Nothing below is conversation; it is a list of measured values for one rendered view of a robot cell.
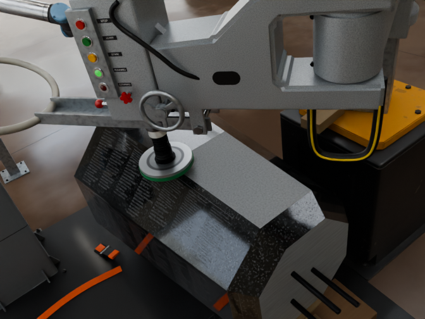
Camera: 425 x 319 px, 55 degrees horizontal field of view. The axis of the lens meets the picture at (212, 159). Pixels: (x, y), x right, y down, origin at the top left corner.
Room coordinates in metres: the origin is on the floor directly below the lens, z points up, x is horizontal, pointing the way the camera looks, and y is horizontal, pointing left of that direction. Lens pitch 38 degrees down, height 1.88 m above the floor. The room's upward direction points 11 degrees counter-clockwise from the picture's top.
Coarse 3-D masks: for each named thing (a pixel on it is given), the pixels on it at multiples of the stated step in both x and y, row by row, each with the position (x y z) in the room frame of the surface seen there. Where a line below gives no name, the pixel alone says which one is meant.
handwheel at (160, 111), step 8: (144, 96) 1.10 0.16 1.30; (168, 96) 1.07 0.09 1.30; (144, 104) 1.11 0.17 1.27; (152, 104) 1.11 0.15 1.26; (160, 104) 1.10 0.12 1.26; (168, 104) 1.08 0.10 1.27; (176, 104) 1.07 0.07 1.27; (144, 112) 1.11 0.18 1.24; (160, 112) 1.08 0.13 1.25; (168, 112) 1.09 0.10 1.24; (184, 112) 1.07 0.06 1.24; (144, 120) 1.11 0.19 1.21; (160, 128) 1.09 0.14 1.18; (168, 128) 1.08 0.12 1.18; (176, 128) 1.07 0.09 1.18
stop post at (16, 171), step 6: (0, 138) 2.71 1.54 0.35; (0, 144) 2.70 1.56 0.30; (0, 150) 2.69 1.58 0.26; (6, 150) 2.71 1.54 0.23; (0, 156) 2.68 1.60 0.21; (6, 156) 2.70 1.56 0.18; (6, 162) 2.69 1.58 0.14; (12, 162) 2.70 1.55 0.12; (24, 162) 2.83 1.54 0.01; (6, 168) 2.67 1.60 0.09; (12, 168) 2.69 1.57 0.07; (18, 168) 2.71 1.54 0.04; (24, 168) 2.74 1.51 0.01; (6, 174) 2.71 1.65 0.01; (12, 174) 2.68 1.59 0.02; (18, 174) 2.68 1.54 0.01; (24, 174) 2.66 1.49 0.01; (6, 180) 2.62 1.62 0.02; (12, 180) 2.62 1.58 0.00
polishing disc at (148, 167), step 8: (176, 144) 1.36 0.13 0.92; (184, 144) 1.35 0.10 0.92; (152, 152) 1.34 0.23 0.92; (176, 152) 1.31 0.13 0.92; (184, 152) 1.30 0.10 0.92; (144, 160) 1.29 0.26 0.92; (152, 160) 1.28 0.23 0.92; (176, 160) 1.25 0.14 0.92; (184, 160) 1.24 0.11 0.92; (144, 168) 1.24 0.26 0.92; (152, 168) 1.23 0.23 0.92; (160, 168) 1.22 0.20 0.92; (168, 168) 1.21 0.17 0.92; (176, 168) 1.20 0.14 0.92; (184, 168) 1.20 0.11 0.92; (152, 176) 1.19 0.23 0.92; (160, 176) 1.18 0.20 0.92; (168, 176) 1.18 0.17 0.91
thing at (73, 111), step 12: (60, 108) 1.47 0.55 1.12; (72, 108) 1.46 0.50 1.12; (84, 108) 1.44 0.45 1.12; (96, 108) 1.42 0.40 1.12; (48, 120) 1.37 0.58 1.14; (60, 120) 1.35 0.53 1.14; (72, 120) 1.33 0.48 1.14; (84, 120) 1.32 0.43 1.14; (96, 120) 1.30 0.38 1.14; (108, 120) 1.28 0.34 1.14; (168, 120) 1.20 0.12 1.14
